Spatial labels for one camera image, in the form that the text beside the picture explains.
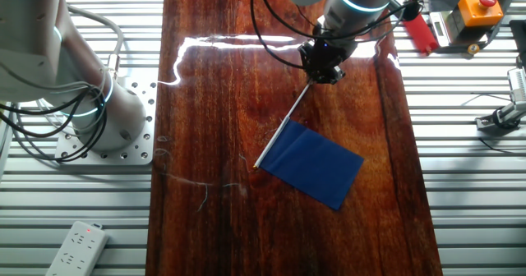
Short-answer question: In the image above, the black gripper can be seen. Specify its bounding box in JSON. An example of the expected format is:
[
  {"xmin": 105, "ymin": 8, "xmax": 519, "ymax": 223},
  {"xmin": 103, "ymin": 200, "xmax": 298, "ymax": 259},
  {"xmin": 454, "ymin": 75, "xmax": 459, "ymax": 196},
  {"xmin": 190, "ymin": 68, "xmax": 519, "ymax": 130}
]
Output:
[{"xmin": 298, "ymin": 31, "xmax": 357, "ymax": 85}]

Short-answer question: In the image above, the blue flag with white stick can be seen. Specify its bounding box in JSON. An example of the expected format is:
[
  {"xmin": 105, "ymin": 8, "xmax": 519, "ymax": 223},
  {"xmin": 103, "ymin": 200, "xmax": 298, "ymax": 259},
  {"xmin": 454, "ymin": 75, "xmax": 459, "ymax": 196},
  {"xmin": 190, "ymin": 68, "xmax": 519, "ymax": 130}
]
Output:
[{"xmin": 251, "ymin": 80, "xmax": 366, "ymax": 211}]

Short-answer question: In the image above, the orange emergency stop box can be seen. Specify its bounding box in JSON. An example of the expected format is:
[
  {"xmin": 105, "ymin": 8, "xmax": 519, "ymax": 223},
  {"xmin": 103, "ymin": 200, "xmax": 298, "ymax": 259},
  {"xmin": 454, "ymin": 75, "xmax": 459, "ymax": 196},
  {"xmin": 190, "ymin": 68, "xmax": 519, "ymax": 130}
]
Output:
[{"xmin": 445, "ymin": 0, "xmax": 506, "ymax": 47}]

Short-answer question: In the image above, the wood pattern table mat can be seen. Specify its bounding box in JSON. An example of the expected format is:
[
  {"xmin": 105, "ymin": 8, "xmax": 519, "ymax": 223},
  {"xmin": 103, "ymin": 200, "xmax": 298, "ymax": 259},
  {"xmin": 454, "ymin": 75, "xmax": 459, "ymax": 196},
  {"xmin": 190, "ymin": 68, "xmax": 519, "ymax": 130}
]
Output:
[{"xmin": 145, "ymin": 0, "xmax": 444, "ymax": 276}]

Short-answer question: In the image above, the black box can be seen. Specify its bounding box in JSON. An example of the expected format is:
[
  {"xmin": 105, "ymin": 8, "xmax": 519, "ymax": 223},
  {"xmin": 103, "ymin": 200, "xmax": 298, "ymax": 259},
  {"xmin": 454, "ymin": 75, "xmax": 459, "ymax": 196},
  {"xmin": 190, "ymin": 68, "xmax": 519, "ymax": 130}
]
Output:
[{"xmin": 509, "ymin": 19, "xmax": 526, "ymax": 68}]

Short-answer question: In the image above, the white power strip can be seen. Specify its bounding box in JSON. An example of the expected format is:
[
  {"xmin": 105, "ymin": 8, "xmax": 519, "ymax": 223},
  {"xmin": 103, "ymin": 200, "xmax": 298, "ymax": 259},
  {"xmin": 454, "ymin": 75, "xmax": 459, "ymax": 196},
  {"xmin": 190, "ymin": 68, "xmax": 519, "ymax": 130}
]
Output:
[{"xmin": 44, "ymin": 220, "xmax": 110, "ymax": 276}]

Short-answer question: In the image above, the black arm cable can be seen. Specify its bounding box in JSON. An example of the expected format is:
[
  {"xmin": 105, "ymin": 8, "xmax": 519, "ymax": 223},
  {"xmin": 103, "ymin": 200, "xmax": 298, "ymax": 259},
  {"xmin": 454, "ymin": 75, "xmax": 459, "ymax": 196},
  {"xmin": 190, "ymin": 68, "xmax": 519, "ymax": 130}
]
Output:
[
  {"xmin": 257, "ymin": 0, "xmax": 410, "ymax": 42},
  {"xmin": 247, "ymin": 0, "xmax": 304, "ymax": 70}
]

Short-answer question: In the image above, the red handled tool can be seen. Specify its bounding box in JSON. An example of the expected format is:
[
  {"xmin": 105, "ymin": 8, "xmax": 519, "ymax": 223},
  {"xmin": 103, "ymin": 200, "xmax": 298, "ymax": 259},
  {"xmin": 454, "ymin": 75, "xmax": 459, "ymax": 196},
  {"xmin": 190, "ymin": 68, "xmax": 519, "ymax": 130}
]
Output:
[{"xmin": 402, "ymin": 12, "xmax": 440, "ymax": 56}]

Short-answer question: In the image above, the wrist camera on silver bracket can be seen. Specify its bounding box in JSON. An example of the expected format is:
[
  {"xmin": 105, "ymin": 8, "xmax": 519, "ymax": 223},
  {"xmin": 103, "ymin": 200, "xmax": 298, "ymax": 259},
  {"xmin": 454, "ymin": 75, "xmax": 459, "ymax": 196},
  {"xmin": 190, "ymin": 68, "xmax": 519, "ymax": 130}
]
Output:
[{"xmin": 400, "ymin": 0, "xmax": 424, "ymax": 21}]

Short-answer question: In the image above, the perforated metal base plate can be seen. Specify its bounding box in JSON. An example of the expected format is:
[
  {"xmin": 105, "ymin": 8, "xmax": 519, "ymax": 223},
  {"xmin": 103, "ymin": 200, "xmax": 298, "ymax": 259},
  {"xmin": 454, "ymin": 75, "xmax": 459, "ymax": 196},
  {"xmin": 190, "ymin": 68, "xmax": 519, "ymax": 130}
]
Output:
[{"xmin": 55, "ymin": 76, "xmax": 158, "ymax": 166}]

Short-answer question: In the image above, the silver camera on metal mount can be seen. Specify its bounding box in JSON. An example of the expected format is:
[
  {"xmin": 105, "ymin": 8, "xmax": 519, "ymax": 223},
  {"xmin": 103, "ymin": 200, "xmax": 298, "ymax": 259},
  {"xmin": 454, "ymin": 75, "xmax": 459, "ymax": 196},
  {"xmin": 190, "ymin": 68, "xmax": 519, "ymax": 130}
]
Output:
[{"xmin": 475, "ymin": 67, "xmax": 526, "ymax": 131}]

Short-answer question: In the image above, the grey cable with metal connector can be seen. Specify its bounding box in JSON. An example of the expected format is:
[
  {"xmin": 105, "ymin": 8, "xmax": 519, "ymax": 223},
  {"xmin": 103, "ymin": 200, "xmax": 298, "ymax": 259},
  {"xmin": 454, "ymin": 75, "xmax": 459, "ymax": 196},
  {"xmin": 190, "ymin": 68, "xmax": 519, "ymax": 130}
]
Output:
[{"xmin": 65, "ymin": 4, "xmax": 125, "ymax": 82}]

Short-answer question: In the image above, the black base cable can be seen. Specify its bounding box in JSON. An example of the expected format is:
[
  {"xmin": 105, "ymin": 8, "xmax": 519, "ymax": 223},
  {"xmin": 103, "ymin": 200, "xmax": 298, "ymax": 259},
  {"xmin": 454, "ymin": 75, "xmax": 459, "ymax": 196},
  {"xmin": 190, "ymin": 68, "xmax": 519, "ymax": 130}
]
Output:
[
  {"xmin": 0, "ymin": 85, "xmax": 108, "ymax": 164},
  {"xmin": 0, "ymin": 87, "xmax": 90, "ymax": 138}
]

